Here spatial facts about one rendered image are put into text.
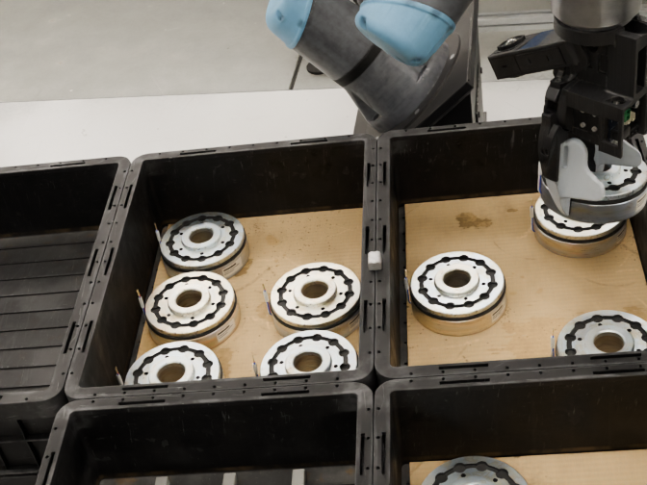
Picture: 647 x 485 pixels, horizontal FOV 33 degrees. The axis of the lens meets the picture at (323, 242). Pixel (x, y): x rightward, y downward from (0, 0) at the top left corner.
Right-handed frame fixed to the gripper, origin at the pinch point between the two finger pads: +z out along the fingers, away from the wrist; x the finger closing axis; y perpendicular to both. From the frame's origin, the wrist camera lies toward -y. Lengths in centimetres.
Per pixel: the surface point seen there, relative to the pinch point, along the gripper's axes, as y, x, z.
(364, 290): -12.2, -18.3, 6.3
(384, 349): -5.0, -23.3, 6.3
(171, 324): -31.7, -29.6, 13.5
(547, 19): -110, 150, 86
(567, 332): 3.5, -6.1, 13.0
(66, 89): -225, 64, 100
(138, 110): -93, 10, 30
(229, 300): -29.0, -23.3, 13.2
